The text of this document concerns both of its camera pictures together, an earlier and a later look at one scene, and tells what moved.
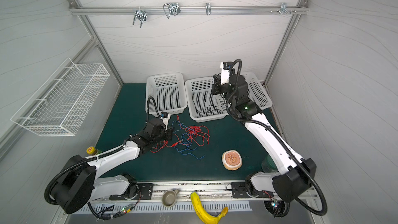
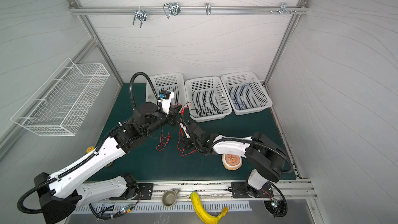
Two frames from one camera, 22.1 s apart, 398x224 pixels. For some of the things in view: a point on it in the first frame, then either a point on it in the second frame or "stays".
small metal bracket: x=208 y=9 stays
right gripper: x=216 y=85 → x=193 y=132
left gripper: x=169 y=131 → x=172 y=115
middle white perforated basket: x=203 y=106 stays
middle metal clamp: x=172 y=8 stays
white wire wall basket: x=60 y=103 stays
